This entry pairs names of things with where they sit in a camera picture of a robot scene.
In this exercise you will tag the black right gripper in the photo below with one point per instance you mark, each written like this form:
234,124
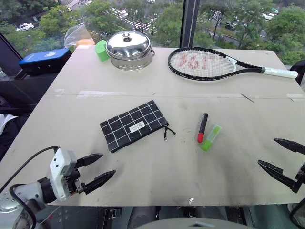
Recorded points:
300,174

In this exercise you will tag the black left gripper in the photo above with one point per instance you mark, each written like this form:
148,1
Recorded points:
74,177

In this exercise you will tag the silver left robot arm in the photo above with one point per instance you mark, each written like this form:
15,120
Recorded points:
22,190

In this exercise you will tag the black checked pencil pouch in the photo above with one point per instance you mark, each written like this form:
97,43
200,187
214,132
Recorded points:
133,126

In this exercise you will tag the blue box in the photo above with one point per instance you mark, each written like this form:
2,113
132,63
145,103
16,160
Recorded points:
44,60

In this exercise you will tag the green highlighter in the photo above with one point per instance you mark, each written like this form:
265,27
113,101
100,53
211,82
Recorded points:
210,138

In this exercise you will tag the red black marker pen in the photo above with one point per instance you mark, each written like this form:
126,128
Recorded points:
202,127

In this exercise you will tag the green plastic cup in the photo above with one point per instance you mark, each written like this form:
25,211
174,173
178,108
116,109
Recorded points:
101,50

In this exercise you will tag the stainless steel lidded pot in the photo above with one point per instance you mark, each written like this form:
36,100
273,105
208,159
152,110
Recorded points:
129,50

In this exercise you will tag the black white tennis racket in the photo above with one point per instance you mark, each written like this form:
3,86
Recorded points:
202,63

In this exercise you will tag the orange object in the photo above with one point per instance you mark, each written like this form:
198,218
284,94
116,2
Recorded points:
85,42

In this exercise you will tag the clear plastic bag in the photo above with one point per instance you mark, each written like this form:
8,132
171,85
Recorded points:
76,35

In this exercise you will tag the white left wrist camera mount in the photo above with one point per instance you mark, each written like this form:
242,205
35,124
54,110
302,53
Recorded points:
58,167

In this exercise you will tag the black window frame post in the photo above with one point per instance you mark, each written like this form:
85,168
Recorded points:
189,22

